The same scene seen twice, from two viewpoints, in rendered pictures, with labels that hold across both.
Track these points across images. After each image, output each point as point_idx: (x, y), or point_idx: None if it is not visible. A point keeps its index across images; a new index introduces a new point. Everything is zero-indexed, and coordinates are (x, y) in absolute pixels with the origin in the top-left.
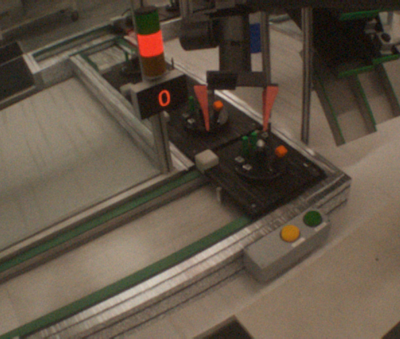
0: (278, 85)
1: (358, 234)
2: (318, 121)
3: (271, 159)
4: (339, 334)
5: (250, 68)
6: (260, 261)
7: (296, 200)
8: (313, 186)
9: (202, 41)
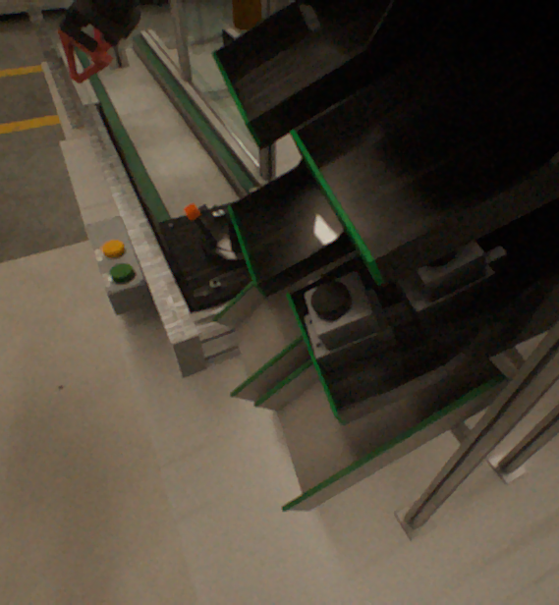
0: (61, 27)
1: (119, 377)
2: None
3: (234, 243)
4: None
5: (94, 3)
6: (93, 224)
7: (163, 267)
8: (179, 290)
9: None
